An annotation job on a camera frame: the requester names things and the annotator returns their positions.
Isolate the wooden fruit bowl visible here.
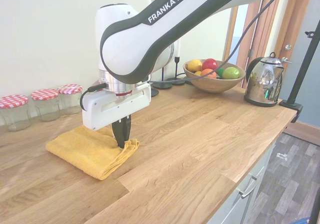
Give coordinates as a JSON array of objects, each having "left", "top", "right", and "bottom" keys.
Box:
[{"left": 182, "top": 59, "right": 246, "bottom": 94}]

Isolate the orange fruit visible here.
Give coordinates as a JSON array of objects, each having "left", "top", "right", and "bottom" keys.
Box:
[{"left": 200, "top": 68, "right": 217, "bottom": 79}]

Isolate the wooden door frame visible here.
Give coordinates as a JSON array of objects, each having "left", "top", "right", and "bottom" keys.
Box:
[{"left": 228, "top": 0, "right": 311, "bottom": 90}]

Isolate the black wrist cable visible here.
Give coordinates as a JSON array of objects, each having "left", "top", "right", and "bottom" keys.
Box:
[{"left": 79, "top": 0, "right": 288, "bottom": 110}]

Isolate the yellow cloth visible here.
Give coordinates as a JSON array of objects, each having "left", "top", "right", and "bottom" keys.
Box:
[{"left": 45, "top": 125, "right": 141, "bottom": 181}]

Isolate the shiny steel kettle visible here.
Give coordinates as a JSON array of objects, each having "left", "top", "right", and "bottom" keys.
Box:
[{"left": 243, "top": 51, "right": 285, "bottom": 108}]

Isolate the yellow lemon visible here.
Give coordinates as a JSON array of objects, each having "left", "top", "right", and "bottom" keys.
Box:
[{"left": 187, "top": 59, "right": 203, "bottom": 72}]

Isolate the red apple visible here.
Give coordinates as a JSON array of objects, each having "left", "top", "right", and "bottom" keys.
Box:
[{"left": 201, "top": 58, "right": 218, "bottom": 71}]

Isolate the black Ulanzi clamp stand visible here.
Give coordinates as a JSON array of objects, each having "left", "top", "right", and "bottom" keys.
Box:
[{"left": 279, "top": 16, "right": 320, "bottom": 124}]

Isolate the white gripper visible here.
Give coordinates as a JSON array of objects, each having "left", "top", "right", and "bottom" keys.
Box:
[{"left": 81, "top": 83, "right": 152, "bottom": 149}]

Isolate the glass jar red checked lid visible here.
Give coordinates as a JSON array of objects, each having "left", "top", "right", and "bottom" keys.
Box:
[
  {"left": 58, "top": 84, "right": 83, "bottom": 115},
  {"left": 31, "top": 88, "right": 61, "bottom": 122},
  {"left": 0, "top": 94, "right": 30, "bottom": 132}
]

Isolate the metal drawer handle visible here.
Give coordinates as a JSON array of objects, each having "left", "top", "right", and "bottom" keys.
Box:
[{"left": 238, "top": 175, "right": 258, "bottom": 199}]

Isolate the white kitchen cabinet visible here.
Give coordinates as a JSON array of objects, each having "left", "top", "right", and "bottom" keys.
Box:
[{"left": 207, "top": 139, "right": 278, "bottom": 224}]

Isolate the black stand pole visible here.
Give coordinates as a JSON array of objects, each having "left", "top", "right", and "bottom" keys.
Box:
[{"left": 309, "top": 176, "right": 320, "bottom": 224}]

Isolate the green apple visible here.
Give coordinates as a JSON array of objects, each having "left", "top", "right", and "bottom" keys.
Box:
[{"left": 221, "top": 66, "right": 241, "bottom": 80}]

